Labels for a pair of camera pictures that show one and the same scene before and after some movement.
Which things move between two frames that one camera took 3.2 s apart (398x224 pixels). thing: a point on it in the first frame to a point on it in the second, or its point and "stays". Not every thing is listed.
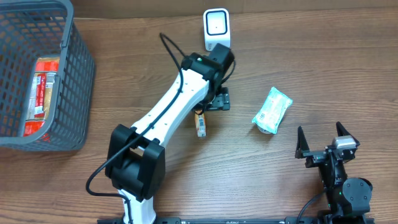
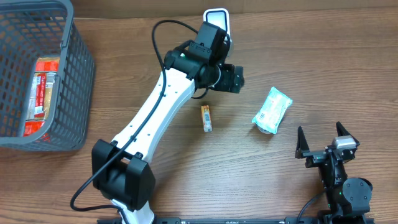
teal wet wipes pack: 273,111 stays
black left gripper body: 219,101 to 235,80
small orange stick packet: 200,123 to 206,118
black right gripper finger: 302,144 stays
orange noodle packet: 41,93 stays
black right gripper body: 316,158 stays
